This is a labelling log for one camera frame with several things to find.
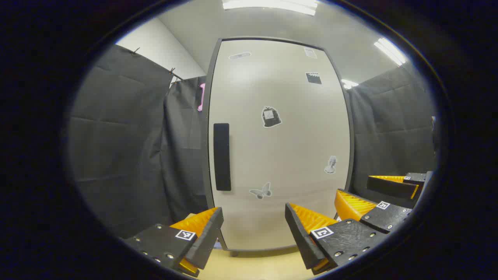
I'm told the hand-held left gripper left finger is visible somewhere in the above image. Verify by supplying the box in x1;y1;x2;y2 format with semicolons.
124;207;224;277

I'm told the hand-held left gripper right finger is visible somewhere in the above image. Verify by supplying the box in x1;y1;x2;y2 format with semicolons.
285;202;389;276

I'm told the black door handle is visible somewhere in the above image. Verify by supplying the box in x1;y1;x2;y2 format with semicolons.
213;123;231;191

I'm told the long ceiling light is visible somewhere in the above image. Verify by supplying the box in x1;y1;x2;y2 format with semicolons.
373;37;407;66

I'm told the large ceiling light panel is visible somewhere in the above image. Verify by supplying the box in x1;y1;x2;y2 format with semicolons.
222;0;318;16

